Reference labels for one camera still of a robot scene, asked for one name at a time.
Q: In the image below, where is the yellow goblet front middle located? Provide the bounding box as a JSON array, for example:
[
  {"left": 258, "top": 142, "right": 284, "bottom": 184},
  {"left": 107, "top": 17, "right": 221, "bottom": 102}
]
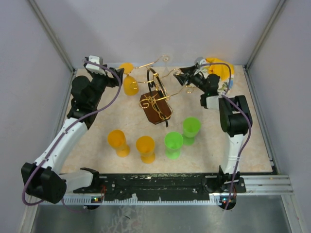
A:
[{"left": 136, "top": 136, "right": 156, "bottom": 164}]

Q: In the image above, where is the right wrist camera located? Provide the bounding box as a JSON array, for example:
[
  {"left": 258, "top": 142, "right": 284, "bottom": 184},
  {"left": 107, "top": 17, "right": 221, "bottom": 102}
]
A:
[{"left": 194, "top": 57, "right": 206, "bottom": 68}]

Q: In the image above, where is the yellow floral cloth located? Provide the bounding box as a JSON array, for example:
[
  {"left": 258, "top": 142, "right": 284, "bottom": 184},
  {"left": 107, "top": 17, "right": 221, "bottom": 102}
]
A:
[{"left": 205, "top": 57, "right": 235, "bottom": 94}]

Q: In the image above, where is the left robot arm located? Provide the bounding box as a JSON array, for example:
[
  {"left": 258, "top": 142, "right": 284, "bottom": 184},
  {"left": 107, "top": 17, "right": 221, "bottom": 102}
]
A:
[{"left": 21, "top": 66, "right": 124, "bottom": 206}]

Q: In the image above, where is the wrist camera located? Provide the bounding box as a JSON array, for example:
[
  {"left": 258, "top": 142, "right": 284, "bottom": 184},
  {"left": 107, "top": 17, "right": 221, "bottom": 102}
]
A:
[
  {"left": 194, "top": 57, "right": 206, "bottom": 68},
  {"left": 84, "top": 55, "right": 107, "bottom": 75}
]

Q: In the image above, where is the yellow goblet front left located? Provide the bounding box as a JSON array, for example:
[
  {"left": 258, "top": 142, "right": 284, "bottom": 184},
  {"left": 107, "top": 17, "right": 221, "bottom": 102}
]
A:
[{"left": 107, "top": 130, "right": 130, "bottom": 158}]

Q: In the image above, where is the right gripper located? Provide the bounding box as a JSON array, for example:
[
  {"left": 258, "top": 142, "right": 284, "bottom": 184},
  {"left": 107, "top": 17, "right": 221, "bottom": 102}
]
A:
[{"left": 173, "top": 66, "right": 207, "bottom": 93}]

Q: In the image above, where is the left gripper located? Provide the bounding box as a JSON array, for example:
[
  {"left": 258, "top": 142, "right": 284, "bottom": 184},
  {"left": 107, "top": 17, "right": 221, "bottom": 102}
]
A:
[{"left": 90, "top": 64, "right": 124, "bottom": 107}]

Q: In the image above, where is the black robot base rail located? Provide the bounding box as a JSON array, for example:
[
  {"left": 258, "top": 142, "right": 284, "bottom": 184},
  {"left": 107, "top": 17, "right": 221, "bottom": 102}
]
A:
[{"left": 72, "top": 172, "right": 246, "bottom": 201}]

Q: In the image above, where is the gold wire wine glass rack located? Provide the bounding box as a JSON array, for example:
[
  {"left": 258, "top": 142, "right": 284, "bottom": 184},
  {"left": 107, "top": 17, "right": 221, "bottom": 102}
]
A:
[{"left": 134, "top": 56, "right": 195, "bottom": 127}]

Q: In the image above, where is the green goblet front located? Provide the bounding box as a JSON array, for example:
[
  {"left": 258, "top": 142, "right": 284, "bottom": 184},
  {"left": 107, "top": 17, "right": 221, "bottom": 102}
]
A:
[{"left": 164, "top": 132, "right": 184, "bottom": 160}]

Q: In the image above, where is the yellow plastic goblet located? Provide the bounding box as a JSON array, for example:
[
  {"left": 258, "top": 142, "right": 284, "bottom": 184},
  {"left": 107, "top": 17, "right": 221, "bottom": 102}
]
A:
[{"left": 119, "top": 63, "right": 139, "bottom": 96}]

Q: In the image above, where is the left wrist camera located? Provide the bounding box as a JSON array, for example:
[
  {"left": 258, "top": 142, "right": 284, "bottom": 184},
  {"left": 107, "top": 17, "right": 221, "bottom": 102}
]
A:
[{"left": 84, "top": 55, "right": 107, "bottom": 75}]

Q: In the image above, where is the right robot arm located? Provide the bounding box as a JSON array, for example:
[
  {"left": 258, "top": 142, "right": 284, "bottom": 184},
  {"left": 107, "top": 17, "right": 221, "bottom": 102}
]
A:
[{"left": 174, "top": 62, "right": 252, "bottom": 192}]

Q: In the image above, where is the clear wine glass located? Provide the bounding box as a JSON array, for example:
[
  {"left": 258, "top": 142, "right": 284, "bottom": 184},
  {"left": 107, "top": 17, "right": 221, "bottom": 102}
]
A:
[{"left": 161, "top": 54, "right": 171, "bottom": 75}]

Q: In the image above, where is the green goblet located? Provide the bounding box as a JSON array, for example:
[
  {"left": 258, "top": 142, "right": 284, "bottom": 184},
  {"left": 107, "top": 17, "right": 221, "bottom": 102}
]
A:
[
  {"left": 164, "top": 132, "right": 184, "bottom": 160},
  {"left": 182, "top": 117, "right": 201, "bottom": 145}
]

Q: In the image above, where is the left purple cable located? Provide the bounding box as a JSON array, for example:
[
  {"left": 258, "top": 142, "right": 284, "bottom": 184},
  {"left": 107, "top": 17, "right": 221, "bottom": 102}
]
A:
[{"left": 21, "top": 57, "right": 123, "bottom": 214}]

